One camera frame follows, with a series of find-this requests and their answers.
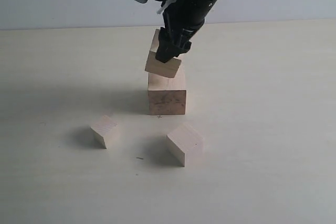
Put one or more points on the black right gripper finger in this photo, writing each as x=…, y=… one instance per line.
x=185, y=47
x=166, y=49

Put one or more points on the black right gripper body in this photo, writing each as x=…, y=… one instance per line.
x=184, y=18

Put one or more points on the second largest wooden cube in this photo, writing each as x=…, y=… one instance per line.
x=168, y=69

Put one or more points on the smallest wooden cube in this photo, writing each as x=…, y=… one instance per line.
x=105, y=131

